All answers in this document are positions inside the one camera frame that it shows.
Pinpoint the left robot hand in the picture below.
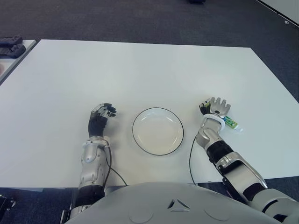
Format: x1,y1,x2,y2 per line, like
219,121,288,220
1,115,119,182
88,102,117,137

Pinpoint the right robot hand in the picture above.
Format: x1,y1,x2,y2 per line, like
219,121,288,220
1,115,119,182
198,97,232,117

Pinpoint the green white toothpaste tube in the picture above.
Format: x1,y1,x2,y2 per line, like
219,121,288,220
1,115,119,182
202,99,243,133

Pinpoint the white plate black rim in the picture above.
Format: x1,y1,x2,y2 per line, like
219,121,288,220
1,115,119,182
132,107,185,156

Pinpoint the grey side table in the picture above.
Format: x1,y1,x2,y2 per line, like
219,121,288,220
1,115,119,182
0,39,37,86

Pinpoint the grey robot torso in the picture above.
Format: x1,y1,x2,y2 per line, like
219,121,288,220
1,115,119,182
64,182,290,224

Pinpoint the black game controller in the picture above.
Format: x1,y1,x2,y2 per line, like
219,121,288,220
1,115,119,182
0,35,23,46
0,44,26,59

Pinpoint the white background table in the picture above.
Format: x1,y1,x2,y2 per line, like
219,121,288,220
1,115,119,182
256,0,299,30

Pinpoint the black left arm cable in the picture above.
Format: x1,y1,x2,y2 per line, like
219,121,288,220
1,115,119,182
102,144,128,187

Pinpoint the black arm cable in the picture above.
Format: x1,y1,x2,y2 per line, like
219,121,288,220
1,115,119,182
102,144,128,187
189,136,202,186

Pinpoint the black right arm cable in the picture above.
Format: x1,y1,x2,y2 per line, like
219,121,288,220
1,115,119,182
189,136,202,186

